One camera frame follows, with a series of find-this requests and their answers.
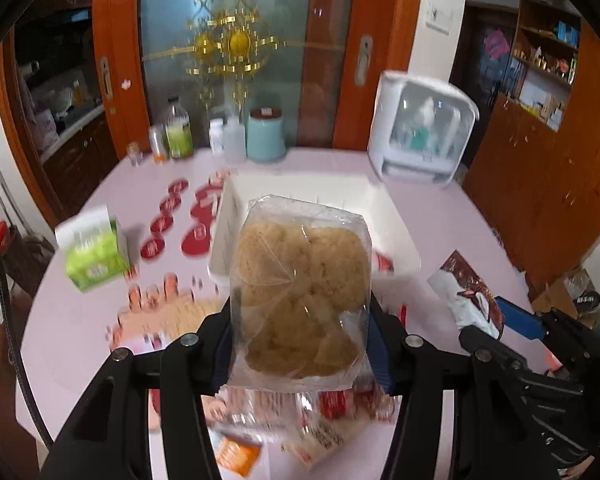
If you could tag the teal tube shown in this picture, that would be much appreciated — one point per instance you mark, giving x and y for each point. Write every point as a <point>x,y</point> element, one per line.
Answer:
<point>420,139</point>

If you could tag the wooden cabinet with shelves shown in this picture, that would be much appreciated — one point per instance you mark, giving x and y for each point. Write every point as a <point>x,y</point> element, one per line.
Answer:
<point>555,185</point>

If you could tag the tall white bottle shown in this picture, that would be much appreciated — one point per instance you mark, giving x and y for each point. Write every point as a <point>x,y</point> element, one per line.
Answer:
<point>424,112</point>

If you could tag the small metal can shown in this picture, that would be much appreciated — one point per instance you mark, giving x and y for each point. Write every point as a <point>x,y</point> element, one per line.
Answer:
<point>157,145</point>

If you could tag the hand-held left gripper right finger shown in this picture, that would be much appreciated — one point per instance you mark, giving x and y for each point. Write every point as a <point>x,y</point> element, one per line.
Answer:
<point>380,355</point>

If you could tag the teal canister with brown lid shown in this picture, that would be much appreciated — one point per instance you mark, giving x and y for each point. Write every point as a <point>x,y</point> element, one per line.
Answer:
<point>266,134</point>

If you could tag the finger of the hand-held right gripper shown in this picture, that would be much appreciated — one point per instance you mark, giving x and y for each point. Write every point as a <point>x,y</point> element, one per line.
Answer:
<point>520,317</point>
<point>490,345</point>

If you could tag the small glass jar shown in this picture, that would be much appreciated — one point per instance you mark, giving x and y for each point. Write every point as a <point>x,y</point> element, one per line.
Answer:
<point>134,154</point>

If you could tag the white countertop storage cabinet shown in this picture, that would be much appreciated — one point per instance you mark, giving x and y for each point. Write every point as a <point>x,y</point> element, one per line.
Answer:
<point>395,160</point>

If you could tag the clear bag of golden puffs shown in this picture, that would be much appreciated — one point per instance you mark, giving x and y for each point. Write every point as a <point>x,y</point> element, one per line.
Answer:
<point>300,285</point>

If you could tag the white pill bottle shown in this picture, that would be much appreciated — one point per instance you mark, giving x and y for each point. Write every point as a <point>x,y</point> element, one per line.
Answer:
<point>216,136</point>

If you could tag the red and white snack packet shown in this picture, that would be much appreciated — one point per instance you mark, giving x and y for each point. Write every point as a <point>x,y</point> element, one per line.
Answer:
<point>382,262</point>

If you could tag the pink paper decoration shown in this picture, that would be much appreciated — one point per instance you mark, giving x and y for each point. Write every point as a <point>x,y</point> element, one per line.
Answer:
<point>496,42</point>

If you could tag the white wall switch plate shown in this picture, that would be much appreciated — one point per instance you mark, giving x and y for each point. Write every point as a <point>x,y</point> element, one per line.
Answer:
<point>440,19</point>

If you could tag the brown and white snack packet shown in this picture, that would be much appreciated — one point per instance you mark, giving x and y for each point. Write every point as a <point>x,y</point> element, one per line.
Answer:
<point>460,280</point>

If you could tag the clear bottle with green label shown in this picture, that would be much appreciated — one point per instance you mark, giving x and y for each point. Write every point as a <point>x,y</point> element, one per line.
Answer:
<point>179,130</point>

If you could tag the green tissue box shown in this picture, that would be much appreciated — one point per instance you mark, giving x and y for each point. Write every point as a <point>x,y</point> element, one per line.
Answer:
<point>97,255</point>

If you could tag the white squeeze wash bottle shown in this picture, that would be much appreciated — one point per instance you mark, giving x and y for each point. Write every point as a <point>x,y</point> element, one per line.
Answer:
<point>235,137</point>

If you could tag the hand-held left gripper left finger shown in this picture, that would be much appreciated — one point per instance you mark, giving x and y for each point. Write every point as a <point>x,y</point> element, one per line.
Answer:
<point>226,355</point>

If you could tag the cardboard box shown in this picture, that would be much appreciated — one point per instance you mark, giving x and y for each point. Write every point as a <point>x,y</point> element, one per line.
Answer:
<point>565,287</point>

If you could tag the clear printed cake packet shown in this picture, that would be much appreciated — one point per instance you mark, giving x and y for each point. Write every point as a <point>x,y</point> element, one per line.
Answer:
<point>317,441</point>
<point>340,404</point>

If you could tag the white plastic bin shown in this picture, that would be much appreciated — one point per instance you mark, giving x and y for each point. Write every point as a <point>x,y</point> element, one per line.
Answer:
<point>330,195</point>

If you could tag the orange and white snack packet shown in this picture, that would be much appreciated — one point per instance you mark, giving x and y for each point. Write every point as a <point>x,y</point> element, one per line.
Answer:
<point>237,455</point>

